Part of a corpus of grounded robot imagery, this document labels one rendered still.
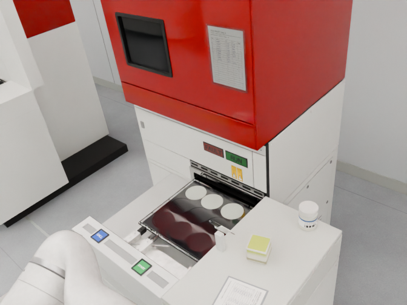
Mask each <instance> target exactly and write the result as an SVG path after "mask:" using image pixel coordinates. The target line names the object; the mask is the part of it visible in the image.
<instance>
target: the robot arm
mask: <svg viewBox="0 0 407 305"><path fill-rule="evenodd" d="M0 305H137V304H136V303H134V302H133V301H131V300H129V299H128V298H126V297H125V296H123V295H121V294H119V293H117V292H115V291H114V290H112V289H110V288H109V287H107V286H106V285H105V284H104V283H103V281H102V276H101V272H100V269H99V265H98V261H97V258H96V255H95V253H94V250H93V248H92V247H91V245H90V243H89V242H88V241H87V240H86V239H85V238H84V237H83V236H82V235H80V234H78V233H77V232H75V231H70V230H62V231H57V232H55V233H54V234H52V235H51V236H49V237H48V238H47V239H46V240H45V241H44V242H43V243H42V244H41V245H40V247H39V248H38V250H37V251H36V252H35V254H34V256H32V258H31V260H30V261H29V262H28V264H27V265H26V267H25V268H24V270H23V271H22V273H21V274H20V276H19V277H18V279H17V280H16V281H15V283H14V284H13V286H12V287H11V289H10V290H9V291H8V293H7V294H6V296H5V297H4V299H3V300H2V301H1V303H0Z"/></svg>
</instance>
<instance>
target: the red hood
mask: <svg viewBox="0 0 407 305"><path fill-rule="evenodd" d="M352 2H353V0H101V5H102V9H103V12H104V17H105V21H106V24H107V28H108V33H109V36H110V40H111V45H112V48H113V53H114V57H115V60H116V65H117V69H118V72H119V77H120V80H121V84H122V89H123V92H124V96H125V100H126V102H129V103H132V104H134V105H137V106H139V107H142V108H145V109H148V110H150V111H153V112H155V113H158V114H161V115H163V116H166V117H169V118H171V119H174V120H177V121H179V122H182V123H185V124H187V125H190V126H193V127H195V128H198V129H200V130H203V131H206V132H208V133H211V134H214V135H216V136H219V137H222V138H224V139H227V140H230V141H232V142H235V143H238V144H240V145H243V146H246V147H248V148H251V149H254V150H256V151H258V150H259V149H261V147H263V146H264V145H265V144H266V143H268V142H269V141H270V140H271V139H272V138H273V137H274V136H276V135H277V134H278V133H280V132H281V130H283V129H284V128H285V127H287V126H288V125H289V124H290V123H291V122H292V121H294V120H295V119H296V118H297V117H299V116H300V115H301V114H302V113H303V112H304V111H306V110H307V109H308V108H309V107H310V106H311V105H312V104H314V103H315V102H316V101H318V100H319V99H320V98H321V97H322V96H323V95H324V94H326V93H327V92H328V91H329V90H330V89H332V88H333V87H334V86H335V85H337V84H338V83H339V82H340V81H341V80H342V79H344V78H345V71H346V60H347V53H348V42H349V31H350V25H351V13H352Z"/></svg>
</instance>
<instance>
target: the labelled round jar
mask: <svg viewBox="0 0 407 305"><path fill-rule="evenodd" d="M318 210H319V207H318V205H317V204H316V203H314V202H312V201H304V202H301V204H300V205H299V227H300V228H301V229H303V230H305V231H312V230H314V229H315V228H316V227H317V219H318Z"/></svg>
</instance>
